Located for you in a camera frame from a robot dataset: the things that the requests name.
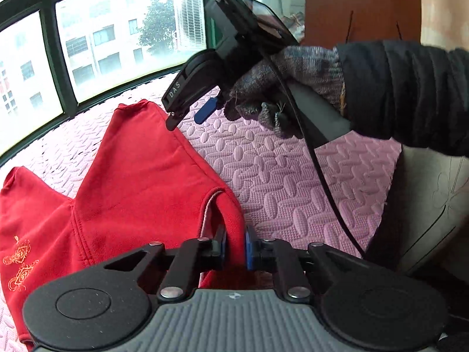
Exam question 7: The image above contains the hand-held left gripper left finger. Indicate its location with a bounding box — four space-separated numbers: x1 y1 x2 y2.
103 225 228 299

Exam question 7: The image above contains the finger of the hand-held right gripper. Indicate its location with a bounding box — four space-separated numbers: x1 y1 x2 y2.
163 49 221 131
193 96 225 124

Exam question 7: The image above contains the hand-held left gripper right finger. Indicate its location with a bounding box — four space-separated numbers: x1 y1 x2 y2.
246 225 371 299

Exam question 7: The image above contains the red embroidered garment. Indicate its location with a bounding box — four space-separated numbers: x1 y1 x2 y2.
0 99 247 346

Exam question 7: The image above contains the person's right forearm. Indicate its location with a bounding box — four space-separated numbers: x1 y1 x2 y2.
335 40 469 156

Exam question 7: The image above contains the person's right hand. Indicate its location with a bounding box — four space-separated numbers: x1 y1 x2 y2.
223 46 346 139

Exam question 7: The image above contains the tree outside window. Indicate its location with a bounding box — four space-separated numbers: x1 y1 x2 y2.
137 0 178 54

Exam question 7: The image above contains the pink foam mat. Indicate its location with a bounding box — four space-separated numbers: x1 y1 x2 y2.
0 71 404 352

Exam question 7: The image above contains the white building outside window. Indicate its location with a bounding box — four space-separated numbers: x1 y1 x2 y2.
55 0 206 99

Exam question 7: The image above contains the brown wooden cabinet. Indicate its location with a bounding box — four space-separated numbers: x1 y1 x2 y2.
304 0 422 50

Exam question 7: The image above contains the green framed window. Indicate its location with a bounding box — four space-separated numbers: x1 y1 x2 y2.
0 0 306 167

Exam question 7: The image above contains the black cable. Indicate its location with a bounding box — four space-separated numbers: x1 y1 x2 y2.
256 40 367 259

